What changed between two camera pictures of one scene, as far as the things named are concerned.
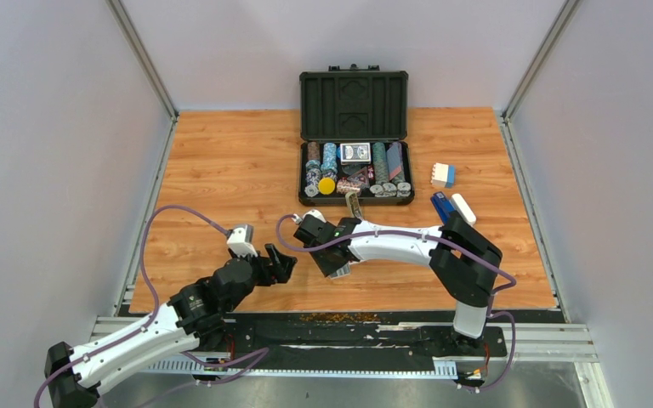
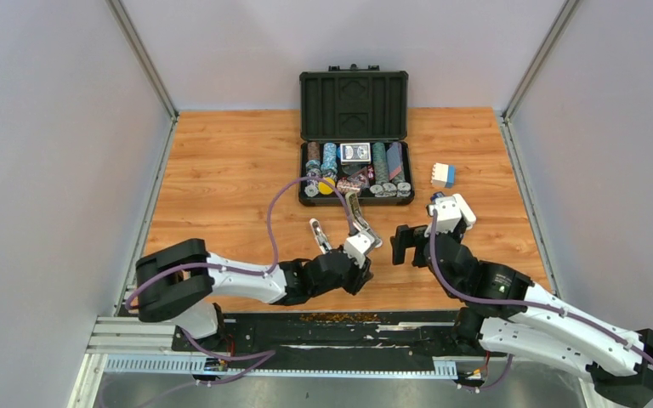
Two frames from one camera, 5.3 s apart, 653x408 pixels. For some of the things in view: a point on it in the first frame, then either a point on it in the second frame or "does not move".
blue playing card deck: x=355 y=153 does not move
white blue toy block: x=444 y=176 does not move
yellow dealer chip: x=326 y=186 does not move
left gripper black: x=280 y=271 to x=361 y=276
